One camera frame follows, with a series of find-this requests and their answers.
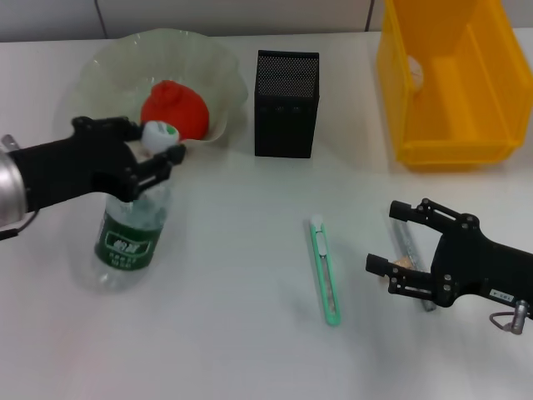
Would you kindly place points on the black mesh pen holder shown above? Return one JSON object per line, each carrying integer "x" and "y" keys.
{"x": 283, "y": 133}

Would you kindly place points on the green utility knife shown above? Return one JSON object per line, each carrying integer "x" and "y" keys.
{"x": 329, "y": 287}

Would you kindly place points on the small beige cork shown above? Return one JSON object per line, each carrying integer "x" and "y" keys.
{"x": 401, "y": 263}

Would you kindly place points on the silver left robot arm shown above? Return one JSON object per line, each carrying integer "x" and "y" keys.
{"x": 10, "y": 187}

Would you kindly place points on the white paper ball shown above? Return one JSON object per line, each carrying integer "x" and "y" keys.
{"x": 416, "y": 71}

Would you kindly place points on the clear green-label water bottle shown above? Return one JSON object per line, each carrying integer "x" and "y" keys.
{"x": 125, "y": 250}

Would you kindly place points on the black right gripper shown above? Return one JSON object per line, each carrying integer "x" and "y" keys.
{"x": 470, "y": 266}

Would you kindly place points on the grey metal pen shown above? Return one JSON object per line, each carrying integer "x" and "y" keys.
{"x": 406, "y": 246}

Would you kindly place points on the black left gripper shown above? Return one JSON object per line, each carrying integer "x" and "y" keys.
{"x": 71, "y": 166}

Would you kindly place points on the pale green glass fruit plate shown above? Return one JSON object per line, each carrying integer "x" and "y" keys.
{"x": 125, "y": 62}

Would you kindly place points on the yellow plastic bin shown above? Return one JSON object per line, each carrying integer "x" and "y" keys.
{"x": 458, "y": 104}

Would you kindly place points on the orange fruit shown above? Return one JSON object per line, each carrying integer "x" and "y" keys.
{"x": 183, "y": 108}

